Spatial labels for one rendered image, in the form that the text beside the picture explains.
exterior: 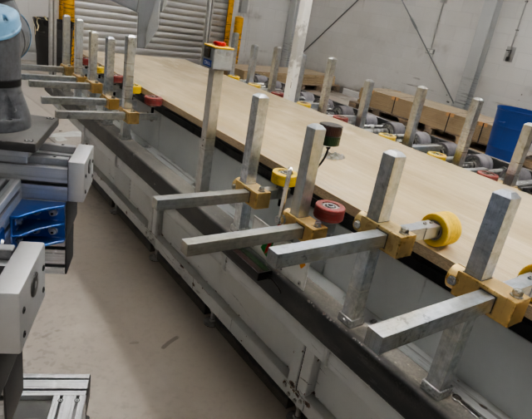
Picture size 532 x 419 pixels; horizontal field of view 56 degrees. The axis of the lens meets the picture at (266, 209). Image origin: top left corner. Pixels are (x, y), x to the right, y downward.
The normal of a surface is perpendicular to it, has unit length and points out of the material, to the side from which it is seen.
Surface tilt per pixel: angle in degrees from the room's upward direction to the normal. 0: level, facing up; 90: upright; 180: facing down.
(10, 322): 90
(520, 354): 90
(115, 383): 0
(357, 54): 90
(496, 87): 90
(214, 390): 0
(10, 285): 0
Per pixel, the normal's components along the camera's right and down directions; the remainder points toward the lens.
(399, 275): -0.81, 0.09
